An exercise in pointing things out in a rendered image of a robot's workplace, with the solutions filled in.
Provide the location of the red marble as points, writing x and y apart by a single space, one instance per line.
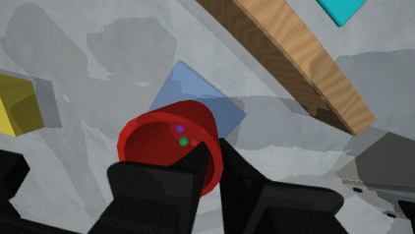
193 141

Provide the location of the purple marble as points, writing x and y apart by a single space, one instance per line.
179 129

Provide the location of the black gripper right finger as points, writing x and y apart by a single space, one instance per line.
246 192

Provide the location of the red cup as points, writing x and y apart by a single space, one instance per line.
151 138

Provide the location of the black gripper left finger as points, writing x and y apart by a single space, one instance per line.
179 183

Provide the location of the wooden beam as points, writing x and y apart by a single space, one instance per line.
273 33

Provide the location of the green marble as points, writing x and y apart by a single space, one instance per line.
183 141

